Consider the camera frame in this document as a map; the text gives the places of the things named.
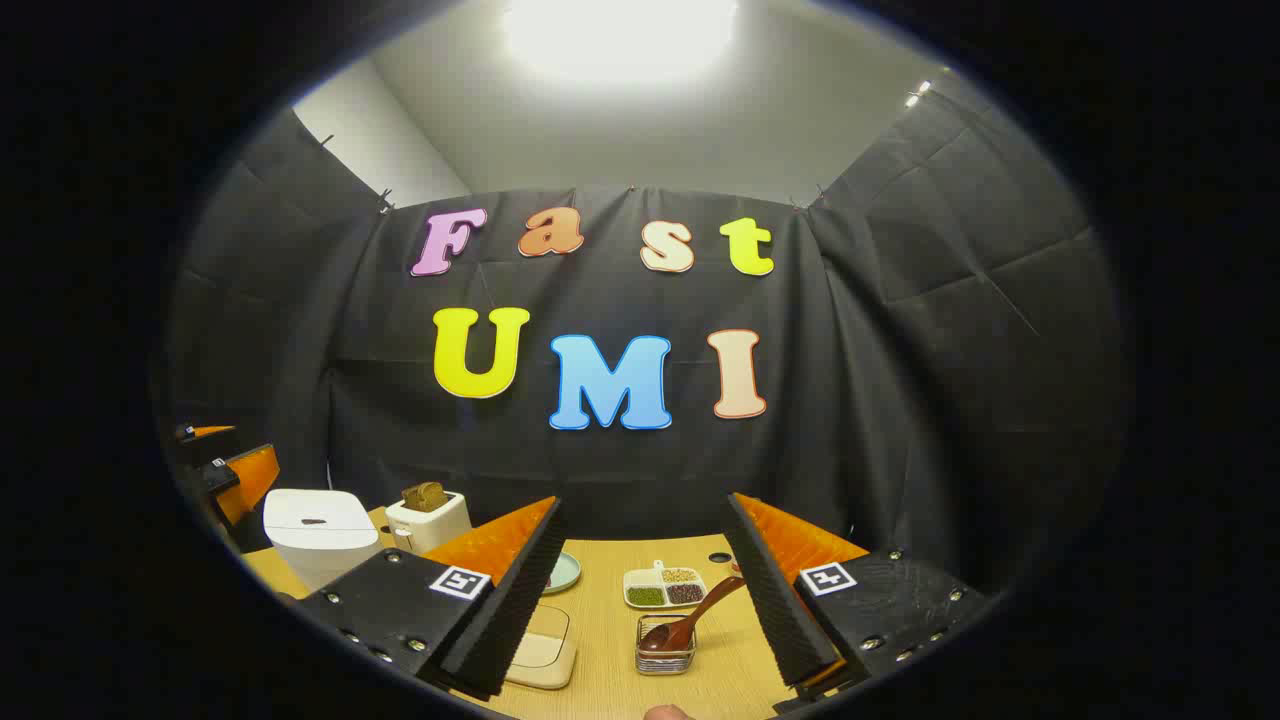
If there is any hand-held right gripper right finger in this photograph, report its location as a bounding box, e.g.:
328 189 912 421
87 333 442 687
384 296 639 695
722 492 991 691

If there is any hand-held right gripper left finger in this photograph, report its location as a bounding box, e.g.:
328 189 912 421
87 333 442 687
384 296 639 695
300 497 568 701

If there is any cream rice tray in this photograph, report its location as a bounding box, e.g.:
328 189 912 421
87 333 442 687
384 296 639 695
503 603 579 691

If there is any brown wooden spoon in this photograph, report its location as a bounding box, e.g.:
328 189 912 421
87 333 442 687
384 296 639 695
640 575 749 653

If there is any white rice cooker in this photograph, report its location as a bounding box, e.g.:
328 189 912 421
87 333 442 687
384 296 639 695
262 488 383 591

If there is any pale green plate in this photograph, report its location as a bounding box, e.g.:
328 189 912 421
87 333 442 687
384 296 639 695
540 550 582 596

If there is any white toaster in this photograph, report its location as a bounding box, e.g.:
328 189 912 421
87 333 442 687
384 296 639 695
385 490 473 556

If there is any white divided bean dish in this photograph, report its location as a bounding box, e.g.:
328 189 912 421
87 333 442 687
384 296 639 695
622 560 709 611

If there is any black backdrop cloth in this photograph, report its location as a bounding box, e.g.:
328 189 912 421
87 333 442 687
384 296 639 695
160 95 1136 601

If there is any ceiling light panel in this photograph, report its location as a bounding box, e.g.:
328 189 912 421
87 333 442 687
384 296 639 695
500 0 741 86

